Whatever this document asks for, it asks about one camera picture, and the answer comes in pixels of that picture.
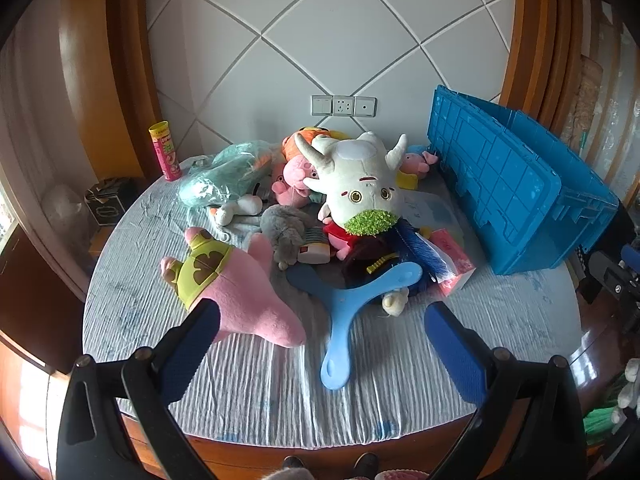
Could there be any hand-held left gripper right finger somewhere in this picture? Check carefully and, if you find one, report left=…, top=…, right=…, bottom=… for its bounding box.
left=423, top=301, right=587, bottom=480

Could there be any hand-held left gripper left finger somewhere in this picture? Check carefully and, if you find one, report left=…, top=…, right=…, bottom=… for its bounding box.
left=56, top=298, right=222, bottom=480

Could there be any pink starfish plush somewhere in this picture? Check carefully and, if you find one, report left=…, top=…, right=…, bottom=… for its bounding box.
left=160, top=226, right=307, bottom=348

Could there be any pink tissue pack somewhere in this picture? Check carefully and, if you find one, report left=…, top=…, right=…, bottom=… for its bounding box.
left=429, top=228, right=477, bottom=296

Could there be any blue three-wing boomerang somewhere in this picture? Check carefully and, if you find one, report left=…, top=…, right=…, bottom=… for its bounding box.
left=286, top=261, right=424, bottom=391

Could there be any blue plastic storage crate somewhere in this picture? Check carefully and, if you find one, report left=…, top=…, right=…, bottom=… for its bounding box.
left=426, top=85, right=621, bottom=276

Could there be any white ox plush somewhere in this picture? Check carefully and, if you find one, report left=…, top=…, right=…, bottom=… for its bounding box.
left=294, top=131, right=408, bottom=236

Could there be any person's right hand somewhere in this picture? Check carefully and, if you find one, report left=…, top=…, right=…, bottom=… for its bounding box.
left=616, top=370, right=640, bottom=423

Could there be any small cream plush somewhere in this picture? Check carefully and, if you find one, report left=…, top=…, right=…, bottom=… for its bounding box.
left=381, top=291, right=410, bottom=317

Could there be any blue bottle brush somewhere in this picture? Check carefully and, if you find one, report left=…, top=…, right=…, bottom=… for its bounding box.
left=395, top=225, right=453, bottom=281

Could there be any white plush toy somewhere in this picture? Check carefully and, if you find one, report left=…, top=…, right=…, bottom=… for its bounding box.
left=209, top=192, right=264, bottom=226

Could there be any grey plush toy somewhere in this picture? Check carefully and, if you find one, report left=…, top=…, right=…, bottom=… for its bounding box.
left=260, top=205, right=313, bottom=268

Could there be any green fuzzy garment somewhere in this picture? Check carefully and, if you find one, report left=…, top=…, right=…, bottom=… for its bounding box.
left=582, top=400, right=640, bottom=446

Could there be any black box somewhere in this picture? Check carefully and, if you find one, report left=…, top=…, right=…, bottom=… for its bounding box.
left=85, top=177, right=138, bottom=226

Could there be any teal plush in plastic bag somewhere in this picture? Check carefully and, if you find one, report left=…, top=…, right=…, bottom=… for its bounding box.
left=178, top=141, right=286, bottom=208

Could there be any small pink pig plush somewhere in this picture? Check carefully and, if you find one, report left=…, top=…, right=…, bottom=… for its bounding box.
left=404, top=145, right=439, bottom=180

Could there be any pink and yellow snack can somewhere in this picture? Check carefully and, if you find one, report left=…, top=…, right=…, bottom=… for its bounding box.
left=148, top=120, right=183, bottom=182

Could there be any large pink pig plush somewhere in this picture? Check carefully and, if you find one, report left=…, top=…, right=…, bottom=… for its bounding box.
left=271, top=155, right=321, bottom=208

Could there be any orange plush toy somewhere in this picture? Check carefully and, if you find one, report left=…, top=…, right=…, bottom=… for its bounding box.
left=281, top=131, right=321, bottom=161

